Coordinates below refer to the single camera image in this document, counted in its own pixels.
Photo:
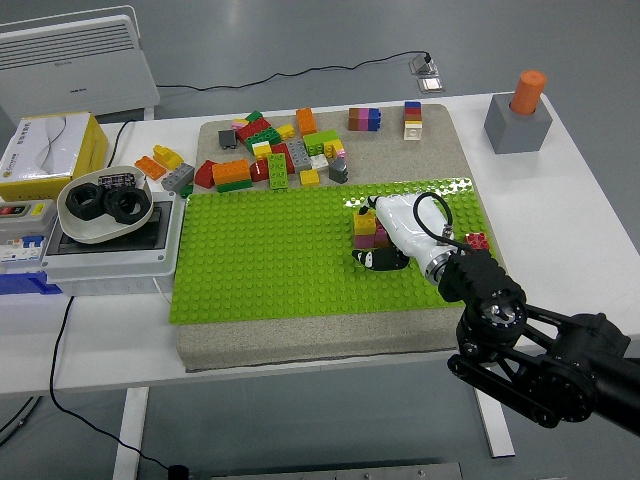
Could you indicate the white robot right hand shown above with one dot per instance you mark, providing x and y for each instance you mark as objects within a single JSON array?
[{"x": 405, "y": 225}]

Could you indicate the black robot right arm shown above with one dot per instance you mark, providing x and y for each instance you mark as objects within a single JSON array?
[{"x": 565, "y": 370}]

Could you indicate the lime green toy brick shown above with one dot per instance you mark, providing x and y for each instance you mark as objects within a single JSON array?
[{"x": 320, "y": 140}]

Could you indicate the grey toy brick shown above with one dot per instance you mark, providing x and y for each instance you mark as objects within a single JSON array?
[
  {"x": 177, "y": 176},
  {"x": 299, "y": 156}
]

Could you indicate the green toy baseplate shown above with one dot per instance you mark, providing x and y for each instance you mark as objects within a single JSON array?
[{"x": 275, "y": 260}]

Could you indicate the yellow white toy brick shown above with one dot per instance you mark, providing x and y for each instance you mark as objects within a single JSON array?
[{"x": 262, "y": 151}]

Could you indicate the flat green toy brick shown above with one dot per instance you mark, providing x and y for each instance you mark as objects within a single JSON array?
[{"x": 234, "y": 187}]

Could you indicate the large red toy brick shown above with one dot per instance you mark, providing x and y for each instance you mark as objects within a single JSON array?
[{"x": 250, "y": 131}]

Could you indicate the large orange toy brick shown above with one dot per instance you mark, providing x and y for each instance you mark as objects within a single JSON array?
[{"x": 230, "y": 173}]

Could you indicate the small green toy brick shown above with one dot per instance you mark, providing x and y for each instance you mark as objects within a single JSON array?
[
  {"x": 187, "y": 190},
  {"x": 254, "y": 116}
]

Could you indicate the red sloped toy brick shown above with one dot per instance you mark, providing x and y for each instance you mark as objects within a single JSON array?
[{"x": 204, "y": 175}]

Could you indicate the yellow sloped toy brick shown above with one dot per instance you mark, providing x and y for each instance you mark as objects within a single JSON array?
[{"x": 167, "y": 157}]

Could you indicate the dark grey sloped brick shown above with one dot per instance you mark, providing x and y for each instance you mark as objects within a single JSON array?
[{"x": 339, "y": 171}]

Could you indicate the brick stack with white base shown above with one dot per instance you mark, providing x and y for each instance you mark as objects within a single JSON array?
[{"x": 413, "y": 131}]

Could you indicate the brick stack with brown base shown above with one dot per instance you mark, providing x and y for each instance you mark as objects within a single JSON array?
[{"x": 365, "y": 120}]

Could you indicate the long lime green brick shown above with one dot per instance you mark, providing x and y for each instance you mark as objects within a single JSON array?
[{"x": 278, "y": 172}]

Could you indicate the grey block holder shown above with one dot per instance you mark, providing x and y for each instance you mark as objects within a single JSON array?
[{"x": 515, "y": 135}]

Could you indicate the silver floor cover plate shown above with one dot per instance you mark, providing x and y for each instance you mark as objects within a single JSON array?
[{"x": 431, "y": 85}]

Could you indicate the silver floor socket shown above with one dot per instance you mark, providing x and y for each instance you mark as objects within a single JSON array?
[{"x": 417, "y": 67}]

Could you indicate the grey-brown table mat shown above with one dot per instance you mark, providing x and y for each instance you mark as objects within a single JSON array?
[{"x": 300, "y": 345}]

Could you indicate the orange cylinder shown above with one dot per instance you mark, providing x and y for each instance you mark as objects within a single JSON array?
[{"x": 527, "y": 92}]

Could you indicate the dark grey flat brick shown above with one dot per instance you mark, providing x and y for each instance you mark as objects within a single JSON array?
[{"x": 227, "y": 138}]

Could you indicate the white table leg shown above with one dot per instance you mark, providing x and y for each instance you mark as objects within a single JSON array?
[
  {"x": 131, "y": 435},
  {"x": 497, "y": 435}
]

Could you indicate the large black hex nut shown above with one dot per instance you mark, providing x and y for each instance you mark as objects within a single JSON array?
[
  {"x": 75, "y": 207},
  {"x": 112, "y": 212}
]

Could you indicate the small black patterned board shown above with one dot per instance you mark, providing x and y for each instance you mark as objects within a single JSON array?
[{"x": 115, "y": 180}]

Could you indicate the white bowl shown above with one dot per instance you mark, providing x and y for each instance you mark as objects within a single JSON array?
[{"x": 90, "y": 232}]

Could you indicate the white panel heater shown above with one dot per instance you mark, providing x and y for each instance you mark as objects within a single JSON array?
[{"x": 75, "y": 65}]

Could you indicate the yellow white carton box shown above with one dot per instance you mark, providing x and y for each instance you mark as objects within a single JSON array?
[{"x": 40, "y": 145}]

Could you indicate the white blue circuit breaker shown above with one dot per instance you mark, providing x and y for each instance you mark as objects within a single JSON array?
[{"x": 20, "y": 250}]

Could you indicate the blue plastic block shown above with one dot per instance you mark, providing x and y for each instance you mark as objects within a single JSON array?
[{"x": 20, "y": 284}]

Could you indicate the white electrical enclosure box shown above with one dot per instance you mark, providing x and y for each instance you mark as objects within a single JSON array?
[{"x": 110, "y": 265}]

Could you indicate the grey switch box red button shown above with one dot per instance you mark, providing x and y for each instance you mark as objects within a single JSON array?
[{"x": 25, "y": 212}]

